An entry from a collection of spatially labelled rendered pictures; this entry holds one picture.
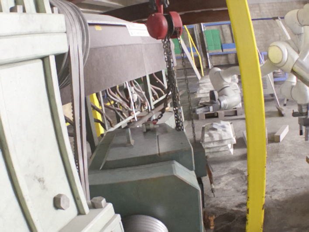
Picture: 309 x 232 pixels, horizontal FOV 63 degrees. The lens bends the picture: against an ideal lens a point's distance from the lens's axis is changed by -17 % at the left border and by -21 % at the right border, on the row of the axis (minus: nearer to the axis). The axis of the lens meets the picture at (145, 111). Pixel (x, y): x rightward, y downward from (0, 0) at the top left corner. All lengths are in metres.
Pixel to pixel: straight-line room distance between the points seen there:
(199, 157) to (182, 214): 0.41
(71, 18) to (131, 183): 0.52
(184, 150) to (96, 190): 0.33
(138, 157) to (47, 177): 0.47
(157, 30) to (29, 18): 1.04
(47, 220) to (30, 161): 0.14
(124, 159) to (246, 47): 0.70
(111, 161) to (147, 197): 0.19
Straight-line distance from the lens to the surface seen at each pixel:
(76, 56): 0.74
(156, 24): 1.55
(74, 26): 0.76
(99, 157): 1.21
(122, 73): 2.15
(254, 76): 1.32
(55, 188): 0.66
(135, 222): 0.93
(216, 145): 3.39
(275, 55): 1.49
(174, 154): 1.03
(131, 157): 1.04
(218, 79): 1.94
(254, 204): 1.53
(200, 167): 1.34
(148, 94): 2.60
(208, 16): 5.00
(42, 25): 0.63
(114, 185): 0.93
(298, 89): 1.92
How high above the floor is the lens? 1.19
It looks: 10 degrees down
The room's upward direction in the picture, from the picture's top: 9 degrees counter-clockwise
